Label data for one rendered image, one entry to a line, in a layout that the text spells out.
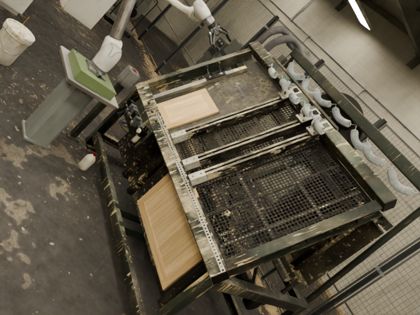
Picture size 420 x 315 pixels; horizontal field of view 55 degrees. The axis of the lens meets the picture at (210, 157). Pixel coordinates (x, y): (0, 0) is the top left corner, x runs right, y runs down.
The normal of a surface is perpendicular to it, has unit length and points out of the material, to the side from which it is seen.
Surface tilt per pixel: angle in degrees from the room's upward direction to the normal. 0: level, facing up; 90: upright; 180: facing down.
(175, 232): 90
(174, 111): 58
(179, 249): 90
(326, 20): 90
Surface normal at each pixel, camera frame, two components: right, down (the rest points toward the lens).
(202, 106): -0.13, -0.67
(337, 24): -0.59, -0.36
